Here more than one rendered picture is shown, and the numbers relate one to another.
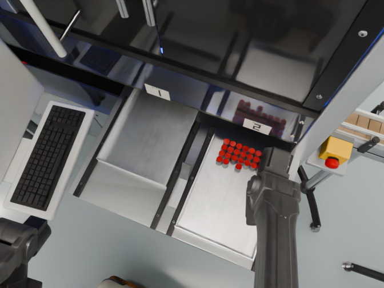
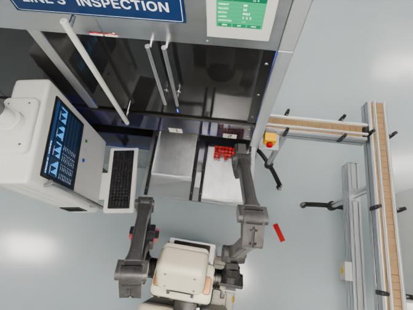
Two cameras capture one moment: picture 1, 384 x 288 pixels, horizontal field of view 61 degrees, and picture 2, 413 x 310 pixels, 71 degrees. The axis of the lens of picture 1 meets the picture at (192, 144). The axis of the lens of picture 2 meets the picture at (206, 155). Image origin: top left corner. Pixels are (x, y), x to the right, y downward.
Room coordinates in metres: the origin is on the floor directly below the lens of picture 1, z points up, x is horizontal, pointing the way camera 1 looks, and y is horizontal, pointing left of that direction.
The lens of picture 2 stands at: (-0.27, 0.14, 2.65)
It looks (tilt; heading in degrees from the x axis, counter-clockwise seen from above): 69 degrees down; 344
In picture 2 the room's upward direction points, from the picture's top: 4 degrees counter-clockwise
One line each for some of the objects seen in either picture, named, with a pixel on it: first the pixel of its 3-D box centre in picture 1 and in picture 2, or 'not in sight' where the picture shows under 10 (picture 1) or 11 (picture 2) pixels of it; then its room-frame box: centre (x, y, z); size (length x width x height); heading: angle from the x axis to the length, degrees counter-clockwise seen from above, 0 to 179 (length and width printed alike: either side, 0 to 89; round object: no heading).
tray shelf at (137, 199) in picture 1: (188, 166); (200, 165); (0.32, 0.02, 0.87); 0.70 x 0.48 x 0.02; 63
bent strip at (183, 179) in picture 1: (179, 185); (198, 174); (0.25, 0.05, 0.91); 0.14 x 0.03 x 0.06; 153
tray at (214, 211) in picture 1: (231, 194); (225, 173); (0.20, -0.11, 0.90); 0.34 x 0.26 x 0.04; 152
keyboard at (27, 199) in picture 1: (48, 154); (120, 178); (0.44, 0.54, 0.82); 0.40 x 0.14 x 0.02; 160
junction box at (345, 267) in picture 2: not in sight; (345, 270); (-0.63, -0.69, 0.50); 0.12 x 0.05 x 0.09; 153
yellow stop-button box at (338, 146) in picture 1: (335, 148); (270, 138); (0.29, -0.44, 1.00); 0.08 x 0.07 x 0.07; 153
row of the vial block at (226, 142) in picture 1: (248, 151); (228, 149); (0.34, -0.19, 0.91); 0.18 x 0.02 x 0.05; 62
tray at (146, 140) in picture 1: (151, 130); (176, 151); (0.46, 0.14, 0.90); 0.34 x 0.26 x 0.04; 153
